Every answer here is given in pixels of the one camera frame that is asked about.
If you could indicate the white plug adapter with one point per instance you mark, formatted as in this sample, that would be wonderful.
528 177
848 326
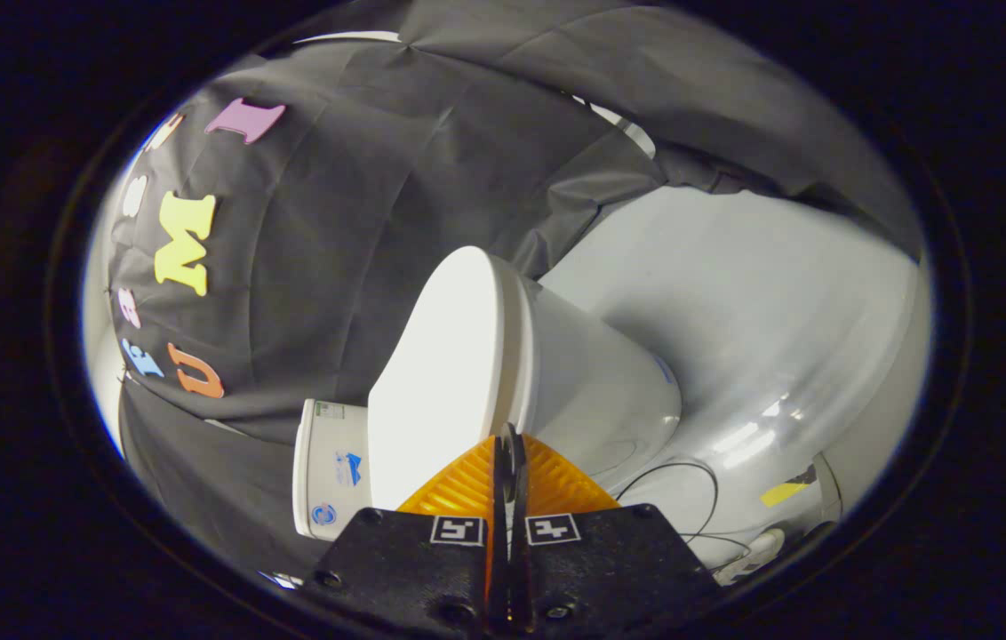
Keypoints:
752 551

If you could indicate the black backdrop cloth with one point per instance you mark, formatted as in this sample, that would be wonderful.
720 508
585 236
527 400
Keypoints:
361 222

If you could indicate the yellow tape strip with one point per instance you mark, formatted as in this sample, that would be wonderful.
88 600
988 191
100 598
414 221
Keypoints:
783 492

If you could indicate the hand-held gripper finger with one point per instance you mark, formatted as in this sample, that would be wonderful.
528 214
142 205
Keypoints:
521 498
500 484

